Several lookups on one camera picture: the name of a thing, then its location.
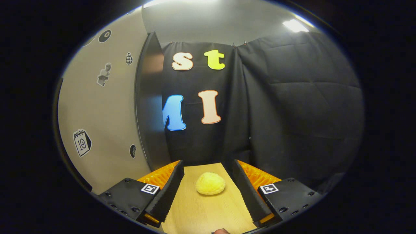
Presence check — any grey cabinet door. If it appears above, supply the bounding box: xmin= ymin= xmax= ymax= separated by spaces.
xmin=57 ymin=6 xmax=153 ymax=195

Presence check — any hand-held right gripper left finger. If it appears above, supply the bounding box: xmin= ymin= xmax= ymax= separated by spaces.
xmin=97 ymin=159 xmax=185 ymax=228

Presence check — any black backdrop cloth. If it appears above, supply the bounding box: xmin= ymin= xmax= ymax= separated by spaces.
xmin=161 ymin=31 xmax=364 ymax=190

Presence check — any yellow round sponge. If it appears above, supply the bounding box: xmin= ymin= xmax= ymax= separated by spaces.
xmin=195 ymin=172 xmax=226 ymax=195

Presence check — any large ceiling light panel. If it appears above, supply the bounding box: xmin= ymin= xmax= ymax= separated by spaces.
xmin=143 ymin=0 xmax=218 ymax=8

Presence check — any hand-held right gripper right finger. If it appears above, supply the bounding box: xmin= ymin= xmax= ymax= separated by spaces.
xmin=232 ymin=159 xmax=322 ymax=228

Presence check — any dark grey cabinet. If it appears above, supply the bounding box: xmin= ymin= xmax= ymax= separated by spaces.
xmin=135 ymin=32 xmax=172 ymax=171

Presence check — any narrow ceiling light strip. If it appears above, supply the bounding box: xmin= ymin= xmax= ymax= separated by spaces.
xmin=283 ymin=19 xmax=310 ymax=33

